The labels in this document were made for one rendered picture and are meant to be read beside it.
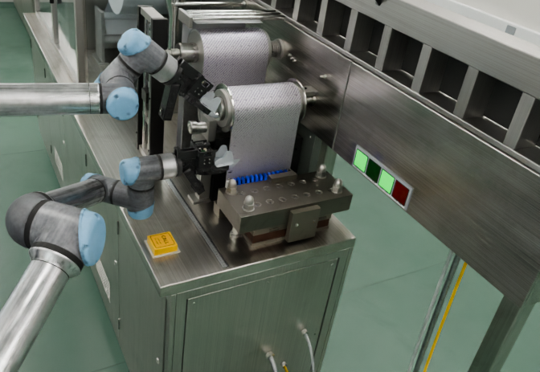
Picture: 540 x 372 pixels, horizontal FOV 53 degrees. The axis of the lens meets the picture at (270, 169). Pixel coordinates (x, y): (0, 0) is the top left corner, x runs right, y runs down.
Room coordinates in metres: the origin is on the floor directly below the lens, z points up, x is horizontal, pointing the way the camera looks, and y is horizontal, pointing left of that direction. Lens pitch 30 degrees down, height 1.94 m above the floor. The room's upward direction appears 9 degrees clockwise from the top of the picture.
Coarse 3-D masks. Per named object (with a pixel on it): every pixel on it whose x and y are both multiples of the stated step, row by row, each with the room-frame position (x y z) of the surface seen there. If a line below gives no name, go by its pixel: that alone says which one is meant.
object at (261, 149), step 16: (256, 128) 1.49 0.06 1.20; (272, 128) 1.53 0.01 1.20; (288, 128) 1.56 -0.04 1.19; (240, 144) 1.47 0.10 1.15; (256, 144) 1.50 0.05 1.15; (272, 144) 1.53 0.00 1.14; (288, 144) 1.56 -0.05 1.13; (240, 160) 1.47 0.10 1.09; (256, 160) 1.50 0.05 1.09; (272, 160) 1.54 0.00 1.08; (288, 160) 1.57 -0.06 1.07; (240, 176) 1.48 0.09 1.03
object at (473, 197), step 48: (240, 0) 2.17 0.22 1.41; (288, 48) 1.83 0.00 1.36; (336, 96) 1.58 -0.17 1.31; (384, 96) 1.41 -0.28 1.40; (336, 144) 1.54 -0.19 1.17; (384, 144) 1.37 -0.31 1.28; (432, 144) 1.23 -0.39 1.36; (480, 144) 1.13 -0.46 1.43; (432, 192) 1.19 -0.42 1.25; (480, 192) 1.09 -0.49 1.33; (528, 192) 1.00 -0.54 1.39; (480, 240) 1.05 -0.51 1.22; (528, 240) 0.97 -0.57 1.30; (528, 288) 0.93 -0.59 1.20
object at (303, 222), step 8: (304, 208) 1.37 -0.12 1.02; (312, 208) 1.38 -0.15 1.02; (320, 208) 1.39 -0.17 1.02; (296, 216) 1.34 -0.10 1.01; (304, 216) 1.36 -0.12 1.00; (312, 216) 1.37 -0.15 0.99; (288, 224) 1.34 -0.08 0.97; (296, 224) 1.34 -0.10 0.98; (304, 224) 1.36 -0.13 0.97; (312, 224) 1.38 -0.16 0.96; (288, 232) 1.34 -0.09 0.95; (296, 232) 1.35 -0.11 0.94; (304, 232) 1.36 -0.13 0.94; (312, 232) 1.38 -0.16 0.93; (288, 240) 1.33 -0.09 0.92; (296, 240) 1.35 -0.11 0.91
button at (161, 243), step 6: (156, 234) 1.26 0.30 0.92; (162, 234) 1.26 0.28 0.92; (168, 234) 1.27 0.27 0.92; (150, 240) 1.23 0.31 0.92; (156, 240) 1.23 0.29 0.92; (162, 240) 1.23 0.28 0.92; (168, 240) 1.24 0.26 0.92; (174, 240) 1.24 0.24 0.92; (150, 246) 1.22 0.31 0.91; (156, 246) 1.21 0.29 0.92; (162, 246) 1.21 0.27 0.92; (168, 246) 1.21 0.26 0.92; (174, 246) 1.22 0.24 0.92; (156, 252) 1.19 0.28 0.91; (162, 252) 1.20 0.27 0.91; (168, 252) 1.21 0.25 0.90
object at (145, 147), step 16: (144, 16) 1.74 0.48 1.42; (160, 16) 1.70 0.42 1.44; (144, 32) 1.75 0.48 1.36; (160, 32) 1.66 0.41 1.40; (144, 80) 1.74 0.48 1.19; (144, 96) 1.71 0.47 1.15; (160, 96) 1.67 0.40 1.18; (144, 112) 1.74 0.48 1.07; (144, 128) 1.74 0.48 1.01; (160, 128) 1.67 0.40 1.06; (144, 144) 1.74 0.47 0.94; (160, 144) 1.67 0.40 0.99
